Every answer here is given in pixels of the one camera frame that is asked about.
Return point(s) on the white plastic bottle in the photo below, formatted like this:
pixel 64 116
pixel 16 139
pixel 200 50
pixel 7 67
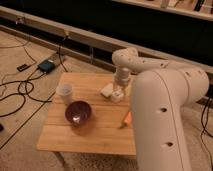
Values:
pixel 117 96

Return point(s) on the wooden table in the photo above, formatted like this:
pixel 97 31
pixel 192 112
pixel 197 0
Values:
pixel 101 133

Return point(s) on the wooden shelf rail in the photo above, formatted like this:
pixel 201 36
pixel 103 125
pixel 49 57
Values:
pixel 87 37

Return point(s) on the orange carrot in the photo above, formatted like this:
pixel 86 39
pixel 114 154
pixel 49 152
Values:
pixel 126 120

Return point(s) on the purple ceramic bowl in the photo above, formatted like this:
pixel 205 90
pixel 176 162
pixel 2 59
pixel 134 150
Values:
pixel 78 112

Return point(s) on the translucent plastic cup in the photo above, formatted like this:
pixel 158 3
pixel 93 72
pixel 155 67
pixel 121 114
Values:
pixel 65 92

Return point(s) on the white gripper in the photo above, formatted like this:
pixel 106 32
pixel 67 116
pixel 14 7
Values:
pixel 121 79

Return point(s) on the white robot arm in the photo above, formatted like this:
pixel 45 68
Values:
pixel 159 88

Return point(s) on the dark power adapter box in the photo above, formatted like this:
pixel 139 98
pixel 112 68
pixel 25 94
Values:
pixel 46 66

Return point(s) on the white rectangular block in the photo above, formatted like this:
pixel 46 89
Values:
pixel 107 90

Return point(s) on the small black device on floor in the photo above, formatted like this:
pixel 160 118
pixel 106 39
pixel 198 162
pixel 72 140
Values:
pixel 23 67

